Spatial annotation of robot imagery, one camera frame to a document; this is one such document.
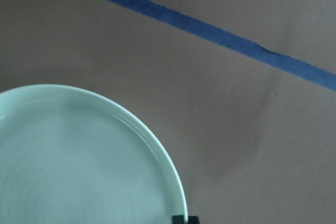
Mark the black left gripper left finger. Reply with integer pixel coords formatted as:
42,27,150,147
171,212,187,224

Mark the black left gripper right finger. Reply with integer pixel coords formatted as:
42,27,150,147
188,211,200,224

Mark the light green ceramic plate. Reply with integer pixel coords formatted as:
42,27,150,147
1,84,188,223

